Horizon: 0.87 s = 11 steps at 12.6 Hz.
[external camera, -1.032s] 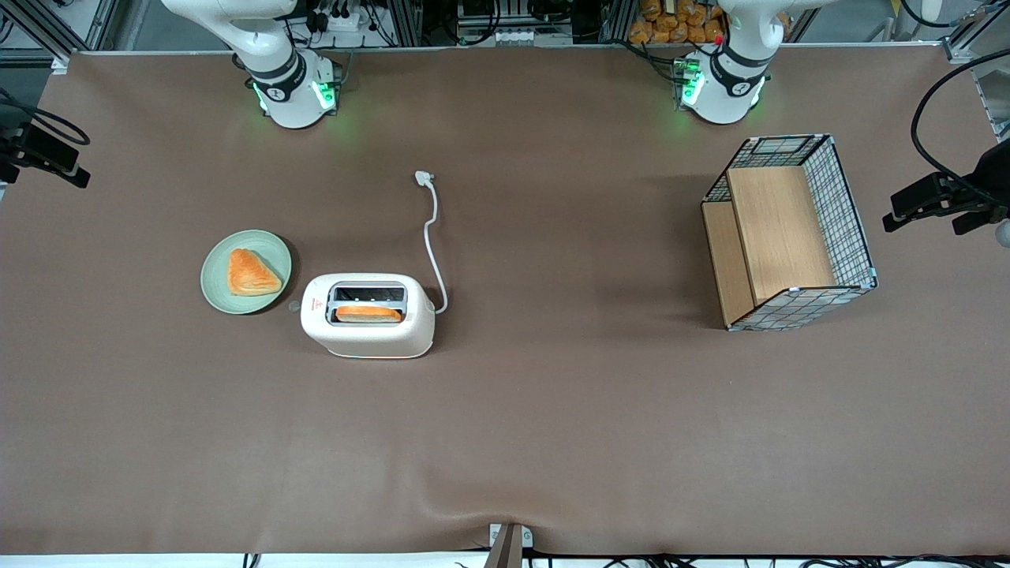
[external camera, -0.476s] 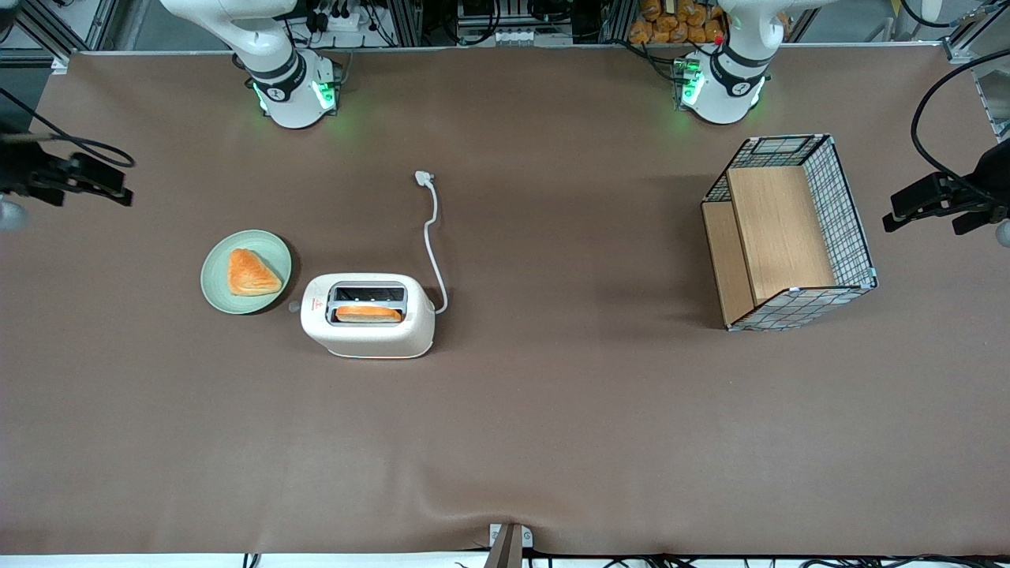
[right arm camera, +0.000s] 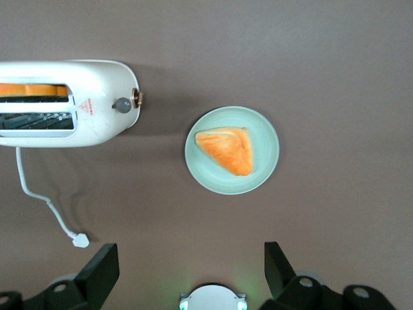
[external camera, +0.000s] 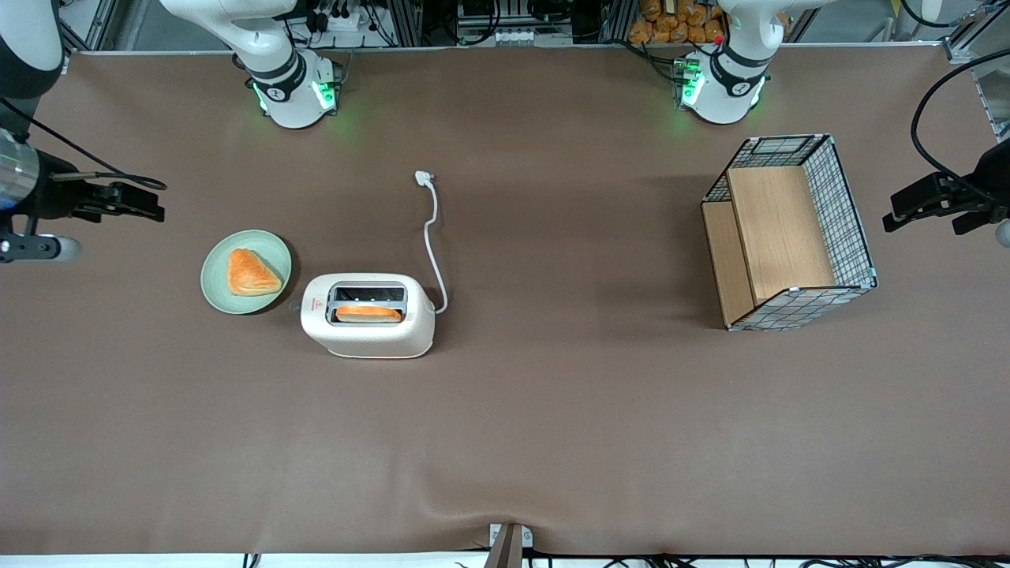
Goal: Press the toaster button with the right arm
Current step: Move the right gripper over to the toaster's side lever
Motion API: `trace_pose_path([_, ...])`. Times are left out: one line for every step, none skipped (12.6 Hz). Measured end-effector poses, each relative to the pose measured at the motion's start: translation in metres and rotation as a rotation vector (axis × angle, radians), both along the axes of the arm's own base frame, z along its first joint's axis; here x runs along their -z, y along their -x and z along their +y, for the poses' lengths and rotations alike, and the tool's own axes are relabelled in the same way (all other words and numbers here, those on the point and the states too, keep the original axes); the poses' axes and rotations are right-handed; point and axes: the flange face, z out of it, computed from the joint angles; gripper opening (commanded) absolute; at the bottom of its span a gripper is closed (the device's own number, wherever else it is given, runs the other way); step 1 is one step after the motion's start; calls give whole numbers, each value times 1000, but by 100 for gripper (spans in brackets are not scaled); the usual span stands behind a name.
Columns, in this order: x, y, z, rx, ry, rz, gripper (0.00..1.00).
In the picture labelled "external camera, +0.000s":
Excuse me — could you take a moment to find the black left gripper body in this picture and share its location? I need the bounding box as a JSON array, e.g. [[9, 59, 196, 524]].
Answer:
[[944, 138, 1010, 215]]

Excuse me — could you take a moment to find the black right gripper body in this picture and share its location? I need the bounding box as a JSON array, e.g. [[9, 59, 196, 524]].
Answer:
[[33, 153, 119, 223]]

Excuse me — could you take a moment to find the white two-slot toaster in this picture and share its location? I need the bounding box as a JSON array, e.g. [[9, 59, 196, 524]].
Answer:
[[298, 273, 437, 361]]

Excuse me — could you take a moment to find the pale green plate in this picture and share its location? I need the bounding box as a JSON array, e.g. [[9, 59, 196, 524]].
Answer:
[[200, 230, 294, 316]]

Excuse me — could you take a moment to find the triangular golden pastry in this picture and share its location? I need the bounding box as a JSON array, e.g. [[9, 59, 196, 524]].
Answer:
[[228, 248, 283, 297]]

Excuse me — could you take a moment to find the wooden step shelf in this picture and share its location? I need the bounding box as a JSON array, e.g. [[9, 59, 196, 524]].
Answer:
[[702, 166, 838, 328]]

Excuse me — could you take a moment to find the toast slice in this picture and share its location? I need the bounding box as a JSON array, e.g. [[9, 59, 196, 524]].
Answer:
[[335, 305, 403, 323]]

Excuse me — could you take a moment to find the white power strip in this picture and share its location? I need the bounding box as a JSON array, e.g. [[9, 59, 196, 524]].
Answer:
[[309, 0, 381, 34]]

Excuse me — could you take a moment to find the bag of orange buns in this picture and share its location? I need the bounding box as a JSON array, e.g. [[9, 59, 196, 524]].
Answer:
[[628, 0, 728, 46]]

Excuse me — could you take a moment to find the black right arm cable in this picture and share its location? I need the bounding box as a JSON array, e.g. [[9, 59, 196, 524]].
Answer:
[[0, 96, 169, 192]]

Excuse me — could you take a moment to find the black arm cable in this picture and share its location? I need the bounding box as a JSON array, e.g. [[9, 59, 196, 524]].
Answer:
[[0, 96, 169, 192], [911, 49, 1010, 202]]

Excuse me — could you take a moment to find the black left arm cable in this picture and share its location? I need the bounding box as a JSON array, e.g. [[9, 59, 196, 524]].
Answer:
[[911, 49, 1010, 202]]

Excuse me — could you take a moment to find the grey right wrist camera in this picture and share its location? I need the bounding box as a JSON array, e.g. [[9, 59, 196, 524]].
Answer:
[[0, 234, 82, 264]]

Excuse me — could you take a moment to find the black wire mesh basket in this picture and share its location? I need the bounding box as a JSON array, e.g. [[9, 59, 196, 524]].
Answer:
[[701, 134, 879, 333]]

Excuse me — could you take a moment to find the aluminium frame profile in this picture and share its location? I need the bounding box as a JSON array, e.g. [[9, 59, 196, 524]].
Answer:
[[943, 0, 1010, 143]]

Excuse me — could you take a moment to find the white power cord with plug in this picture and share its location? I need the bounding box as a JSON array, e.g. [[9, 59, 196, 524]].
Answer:
[[414, 170, 450, 316]]

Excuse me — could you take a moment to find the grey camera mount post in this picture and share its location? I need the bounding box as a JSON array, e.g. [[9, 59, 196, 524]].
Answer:
[[483, 523, 535, 568]]

